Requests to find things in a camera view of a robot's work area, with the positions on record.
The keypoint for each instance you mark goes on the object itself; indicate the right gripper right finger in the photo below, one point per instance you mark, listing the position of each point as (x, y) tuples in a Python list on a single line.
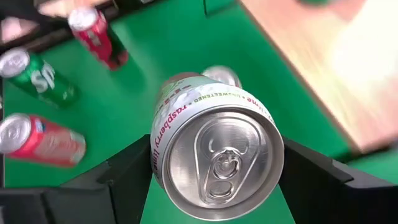
[(342, 205)]

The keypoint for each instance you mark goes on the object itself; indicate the black table frame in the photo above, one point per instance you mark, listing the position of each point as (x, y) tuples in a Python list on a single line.
[(46, 37)]

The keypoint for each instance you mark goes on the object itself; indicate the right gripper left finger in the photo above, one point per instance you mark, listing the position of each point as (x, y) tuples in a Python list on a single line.
[(77, 205)]

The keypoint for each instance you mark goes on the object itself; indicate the green Sprite can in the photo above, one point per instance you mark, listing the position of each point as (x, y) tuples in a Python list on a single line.
[(40, 77)]

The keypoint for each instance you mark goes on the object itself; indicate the red-orange Fanta can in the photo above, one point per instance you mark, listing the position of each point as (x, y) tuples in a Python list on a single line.
[(46, 143)]

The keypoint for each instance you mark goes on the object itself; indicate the red Coca-Cola can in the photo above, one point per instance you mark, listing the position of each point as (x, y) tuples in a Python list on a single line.
[(93, 34), (224, 76)]

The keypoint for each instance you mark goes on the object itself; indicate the green table mat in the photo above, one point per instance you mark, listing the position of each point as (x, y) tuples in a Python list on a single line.
[(186, 46)]

